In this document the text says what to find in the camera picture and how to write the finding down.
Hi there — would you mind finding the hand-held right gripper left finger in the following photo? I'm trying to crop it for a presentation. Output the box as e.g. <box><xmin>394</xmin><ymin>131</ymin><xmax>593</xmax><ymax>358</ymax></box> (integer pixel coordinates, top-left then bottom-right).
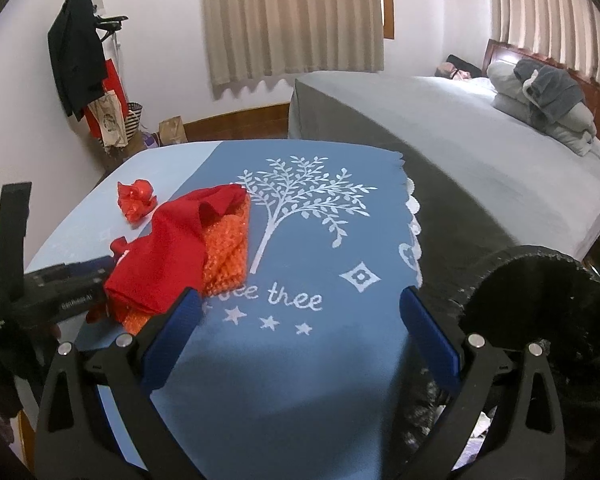
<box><xmin>32</xmin><ymin>287</ymin><xmax>202</xmax><ymax>480</ymax></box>

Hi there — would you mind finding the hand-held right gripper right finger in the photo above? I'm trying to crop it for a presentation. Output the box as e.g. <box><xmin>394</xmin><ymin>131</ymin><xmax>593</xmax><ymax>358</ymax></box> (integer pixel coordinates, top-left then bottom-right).
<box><xmin>399</xmin><ymin>286</ymin><xmax>567</xmax><ymax>480</ymax></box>

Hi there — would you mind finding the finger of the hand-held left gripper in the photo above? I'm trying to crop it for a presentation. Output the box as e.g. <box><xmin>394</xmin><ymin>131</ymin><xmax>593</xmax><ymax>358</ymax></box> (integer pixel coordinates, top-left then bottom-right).
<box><xmin>27</xmin><ymin>255</ymin><xmax>117</xmax><ymax>287</ymax></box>
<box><xmin>0</xmin><ymin>182</ymin><xmax>33</xmax><ymax>307</ymax></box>

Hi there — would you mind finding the red cloth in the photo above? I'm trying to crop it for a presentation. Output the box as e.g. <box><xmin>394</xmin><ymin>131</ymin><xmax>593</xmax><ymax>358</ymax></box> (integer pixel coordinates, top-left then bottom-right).
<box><xmin>102</xmin><ymin>184</ymin><xmax>249</xmax><ymax>322</ymax></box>

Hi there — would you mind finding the trash bin with black liner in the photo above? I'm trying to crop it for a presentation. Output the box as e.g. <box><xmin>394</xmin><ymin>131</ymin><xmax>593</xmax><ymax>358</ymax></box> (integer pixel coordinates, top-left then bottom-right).
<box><xmin>400</xmin><ymin>245</ymin><xmax>600</xmax><ymax>480</ymax></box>

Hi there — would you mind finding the orange mesh net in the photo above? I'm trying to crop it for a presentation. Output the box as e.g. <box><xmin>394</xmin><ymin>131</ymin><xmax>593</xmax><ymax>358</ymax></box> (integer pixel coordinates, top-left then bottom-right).
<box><xmin>120</xmin><ymin>194</ymin><xmax>252</xmax><ymax>337</ymax></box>

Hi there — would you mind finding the blue tree print tablecloth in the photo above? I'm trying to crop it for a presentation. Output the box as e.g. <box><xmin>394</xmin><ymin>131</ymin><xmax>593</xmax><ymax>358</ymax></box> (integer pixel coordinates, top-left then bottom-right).
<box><xmin>22</xmin><ymin>138</ymin><xmax>427</xmax><ymax>480</ymax></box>

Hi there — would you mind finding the beige tote bag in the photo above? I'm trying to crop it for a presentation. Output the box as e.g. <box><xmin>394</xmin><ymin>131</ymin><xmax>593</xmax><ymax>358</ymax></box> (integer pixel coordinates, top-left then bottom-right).
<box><xmin>87</xmin><ymin>90</ymin><xmax>130</xmax><ymax>149</ymax></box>

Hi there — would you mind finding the striped bag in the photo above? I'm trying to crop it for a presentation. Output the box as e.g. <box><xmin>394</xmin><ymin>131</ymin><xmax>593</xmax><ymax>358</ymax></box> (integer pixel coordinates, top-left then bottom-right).
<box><xmin>124</xmin><ymin>102</ymin><xmax>145</xmax><ymax>144</ymax></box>

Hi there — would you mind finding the brown paper bag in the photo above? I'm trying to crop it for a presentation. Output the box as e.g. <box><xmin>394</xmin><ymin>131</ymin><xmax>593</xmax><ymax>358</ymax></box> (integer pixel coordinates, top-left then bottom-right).
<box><xmin>158</xmin><ymin>116</ymin><xmax>188</xmax><ymax>147</ymax></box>

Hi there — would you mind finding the red bag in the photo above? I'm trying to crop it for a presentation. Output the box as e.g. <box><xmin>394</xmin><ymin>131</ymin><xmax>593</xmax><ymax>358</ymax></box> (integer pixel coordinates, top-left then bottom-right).
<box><xmin>83</xmin><ymin>58</ymin><xmax>131</xmax><ymax>139</ymax></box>

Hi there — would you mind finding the bed with grey sheet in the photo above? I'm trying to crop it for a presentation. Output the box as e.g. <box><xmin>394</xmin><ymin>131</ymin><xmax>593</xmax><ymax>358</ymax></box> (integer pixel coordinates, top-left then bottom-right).
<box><xmin>287</xmin><ymin>71</ymin><xmax>600</xmax><ymax>272</ymax></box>

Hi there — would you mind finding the black coat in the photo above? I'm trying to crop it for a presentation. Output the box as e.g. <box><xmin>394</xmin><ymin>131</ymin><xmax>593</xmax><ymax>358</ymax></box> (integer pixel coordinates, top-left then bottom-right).
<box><xmin>47</xmin><ymin>0</ymin><xmax>107</xmax><ymax>122</ymax></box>

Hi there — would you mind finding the black hanger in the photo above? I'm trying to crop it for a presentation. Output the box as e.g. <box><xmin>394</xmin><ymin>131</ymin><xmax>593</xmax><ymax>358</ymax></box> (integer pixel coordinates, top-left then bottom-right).
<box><xmin>94</xmin><ymin>14</ymin><xmax>130</xmax><ymax>37</ymax></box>

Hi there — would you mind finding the folded light grey quilt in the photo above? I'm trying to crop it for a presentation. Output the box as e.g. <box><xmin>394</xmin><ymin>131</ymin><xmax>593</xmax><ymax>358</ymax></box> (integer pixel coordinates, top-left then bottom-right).
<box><xmin>487</xmin><ymin>60</ymin><xmax>600</xmax><ymax>157</ymax></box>

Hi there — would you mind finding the pink and black bag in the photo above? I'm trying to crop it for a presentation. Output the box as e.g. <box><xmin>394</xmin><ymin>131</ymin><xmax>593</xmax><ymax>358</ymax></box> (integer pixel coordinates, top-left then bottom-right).
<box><xmin>434</xmin><ymin>53</ymin><xmax>489</xmax><ymax>82</ymax></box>

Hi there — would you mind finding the dark grey garment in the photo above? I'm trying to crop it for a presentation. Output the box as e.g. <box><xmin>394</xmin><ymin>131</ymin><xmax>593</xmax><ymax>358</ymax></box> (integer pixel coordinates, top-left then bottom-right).
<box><xmin>513</xmin><ymin>57</ymin><xmax>587</xmax><ymax>127</ymax></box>

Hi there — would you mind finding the beige curtain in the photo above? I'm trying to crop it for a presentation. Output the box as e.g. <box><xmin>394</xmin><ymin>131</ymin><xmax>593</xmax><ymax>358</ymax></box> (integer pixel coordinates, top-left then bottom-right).
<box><xmin>198</xmin><ymin>0</ymin><xmax>386</xmax><ymax>102</ymax></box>
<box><xmin>488</xmin><ymin>0</ymin><xmax>600</xmax><ymax>104</ymax></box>

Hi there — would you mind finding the wooden window frame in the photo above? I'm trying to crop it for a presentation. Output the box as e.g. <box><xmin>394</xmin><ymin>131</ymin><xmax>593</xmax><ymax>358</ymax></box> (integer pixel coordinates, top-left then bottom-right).
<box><xmin>379</xmin><ymin>0</ymin><xmax>396</xmax><ymax>40</ymax></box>

